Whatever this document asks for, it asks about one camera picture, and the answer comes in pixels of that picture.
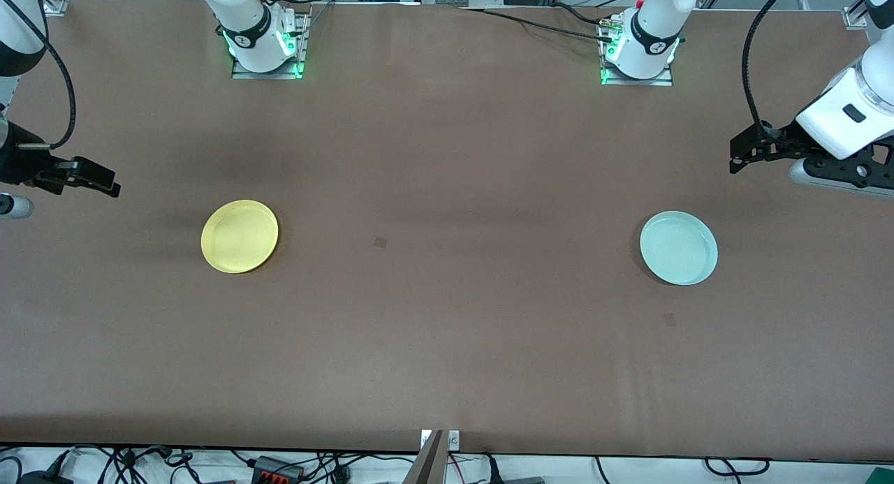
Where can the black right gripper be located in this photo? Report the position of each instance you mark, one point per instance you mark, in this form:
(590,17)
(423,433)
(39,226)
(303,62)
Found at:
(21,165)

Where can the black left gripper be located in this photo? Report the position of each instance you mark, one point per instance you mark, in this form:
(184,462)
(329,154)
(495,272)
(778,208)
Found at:
(787,138)

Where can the pale green round plate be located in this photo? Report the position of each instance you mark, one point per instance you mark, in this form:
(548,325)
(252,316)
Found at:
(679,248)

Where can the yellow round plate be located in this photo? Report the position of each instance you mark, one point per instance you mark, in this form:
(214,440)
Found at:
(239,237)

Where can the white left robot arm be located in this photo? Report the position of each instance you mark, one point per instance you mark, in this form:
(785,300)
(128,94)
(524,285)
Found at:
(649,37)

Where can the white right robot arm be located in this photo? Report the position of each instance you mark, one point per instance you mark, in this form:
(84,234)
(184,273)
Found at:
(251,30)

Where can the black floor device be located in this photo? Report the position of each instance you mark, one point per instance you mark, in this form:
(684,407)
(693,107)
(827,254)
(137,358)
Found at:
(42,478)

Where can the black power adapter red buttons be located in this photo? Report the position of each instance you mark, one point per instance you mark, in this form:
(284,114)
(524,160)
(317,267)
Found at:
(278,468)

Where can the green floor object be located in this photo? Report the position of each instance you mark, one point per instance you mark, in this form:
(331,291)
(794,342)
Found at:
(881,475)

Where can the black floor plug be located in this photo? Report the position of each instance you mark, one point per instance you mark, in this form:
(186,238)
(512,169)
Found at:
(492,470)

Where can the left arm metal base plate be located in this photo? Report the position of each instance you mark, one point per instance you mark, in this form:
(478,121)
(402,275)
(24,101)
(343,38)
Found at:
(663,81)

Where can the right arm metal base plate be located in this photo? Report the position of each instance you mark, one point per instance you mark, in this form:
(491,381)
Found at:
(302,44)

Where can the white metal edge bracket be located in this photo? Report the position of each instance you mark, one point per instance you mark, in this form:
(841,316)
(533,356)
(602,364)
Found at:
(454,439)

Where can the grey camera pole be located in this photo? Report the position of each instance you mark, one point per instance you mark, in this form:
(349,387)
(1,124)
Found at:
(427,463)

